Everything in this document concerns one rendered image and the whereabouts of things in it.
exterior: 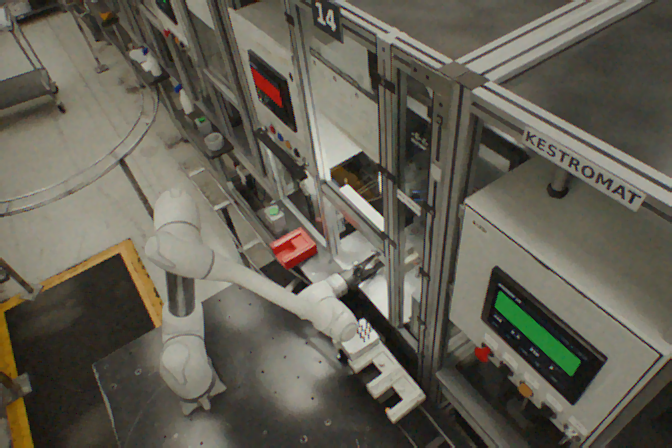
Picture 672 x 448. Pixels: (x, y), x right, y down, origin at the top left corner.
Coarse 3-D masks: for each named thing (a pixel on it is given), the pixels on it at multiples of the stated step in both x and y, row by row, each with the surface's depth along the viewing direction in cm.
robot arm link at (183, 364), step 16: (192, 336) 186; (176, 352) 175; (192, 352) 177; (160, 368) 175; (176, 368) 173; (192, 368) 176; (208, 368) 186; (176, 384) 176; (192, 384) 179; (208, 384) 187
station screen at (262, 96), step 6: (252, 66) 159; (252, 72) 162; (258, 72) 157; (264, 78) 155; (270, 78) 150; (276, 84) 148; (258, 90) 166; (258, 96) 169; (264, 96) 164; (264, 102) 167; (270, 102) 161; (282, 102) 152; (270, 108) 164; (276, 108) 159; (282, 108) 154; (276, 114) 162; (282, 114) 157; (282, 120) 160
